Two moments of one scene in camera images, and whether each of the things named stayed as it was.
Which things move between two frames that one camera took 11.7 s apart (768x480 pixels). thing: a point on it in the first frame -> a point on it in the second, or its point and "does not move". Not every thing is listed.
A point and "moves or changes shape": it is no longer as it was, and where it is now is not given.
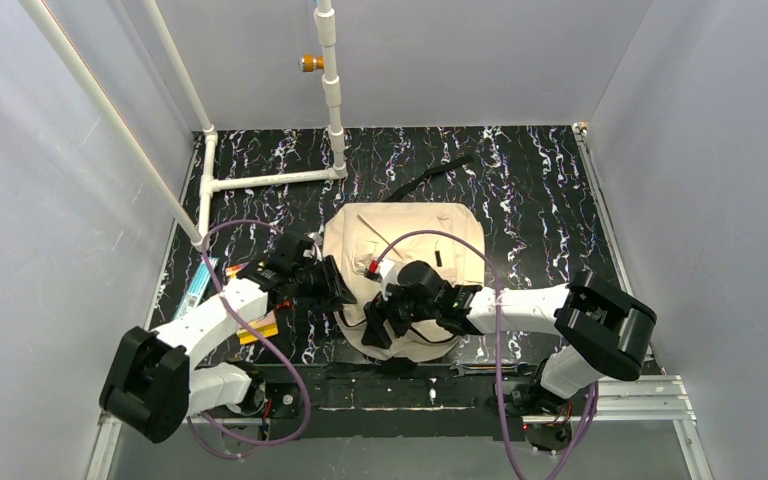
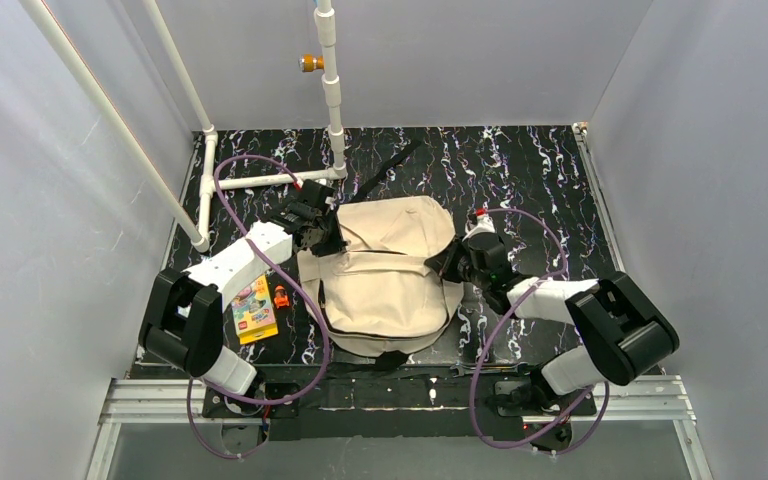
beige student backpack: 450,235 moves or changes shape
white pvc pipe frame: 198,233 does not move
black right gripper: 388,315 -> 450,263
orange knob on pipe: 309,63 does not move
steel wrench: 488,369 does not move
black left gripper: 329,286 -> 329,225
